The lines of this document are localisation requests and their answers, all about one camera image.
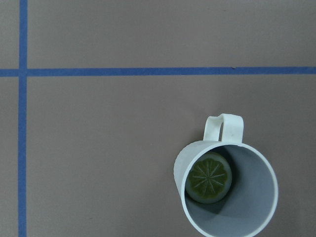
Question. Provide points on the green lemon slice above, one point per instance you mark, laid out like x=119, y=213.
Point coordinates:
x=209, y=179

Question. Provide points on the white plastic mug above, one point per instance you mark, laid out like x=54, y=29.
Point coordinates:
x=252, y=197

